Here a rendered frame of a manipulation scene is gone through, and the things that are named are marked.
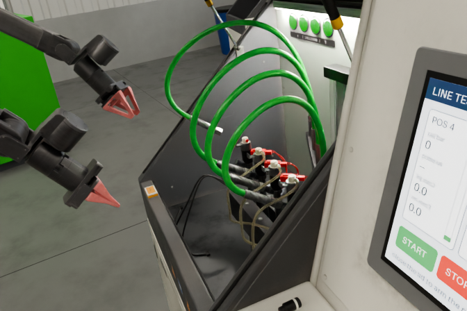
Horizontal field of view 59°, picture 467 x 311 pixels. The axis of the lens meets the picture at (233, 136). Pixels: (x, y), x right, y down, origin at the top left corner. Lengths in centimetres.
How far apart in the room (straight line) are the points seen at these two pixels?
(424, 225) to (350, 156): 18
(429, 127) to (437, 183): 7
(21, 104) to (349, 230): 377
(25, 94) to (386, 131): 382
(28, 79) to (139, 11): 378
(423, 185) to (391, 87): 15
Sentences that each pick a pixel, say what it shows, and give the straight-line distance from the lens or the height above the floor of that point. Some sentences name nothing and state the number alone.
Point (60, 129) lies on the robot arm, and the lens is 84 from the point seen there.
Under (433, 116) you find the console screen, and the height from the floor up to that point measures 136.
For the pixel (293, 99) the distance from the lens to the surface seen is 81.
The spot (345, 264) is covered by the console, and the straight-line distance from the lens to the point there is 78.
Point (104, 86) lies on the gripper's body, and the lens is 118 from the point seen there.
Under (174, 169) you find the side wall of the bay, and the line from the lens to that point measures 139.
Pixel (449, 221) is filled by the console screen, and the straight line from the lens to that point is 59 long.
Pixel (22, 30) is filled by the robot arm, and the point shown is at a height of 147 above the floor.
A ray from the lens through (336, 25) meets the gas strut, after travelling 73.
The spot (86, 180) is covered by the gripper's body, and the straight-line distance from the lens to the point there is 88.
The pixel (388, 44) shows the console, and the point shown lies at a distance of 66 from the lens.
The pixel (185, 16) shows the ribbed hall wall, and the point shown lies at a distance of 794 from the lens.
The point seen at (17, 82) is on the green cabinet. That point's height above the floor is 77.
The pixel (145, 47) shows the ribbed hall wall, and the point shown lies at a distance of 773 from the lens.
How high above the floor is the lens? 159
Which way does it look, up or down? 24 degrees down
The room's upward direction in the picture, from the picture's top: 8 degrees counter-clockwise
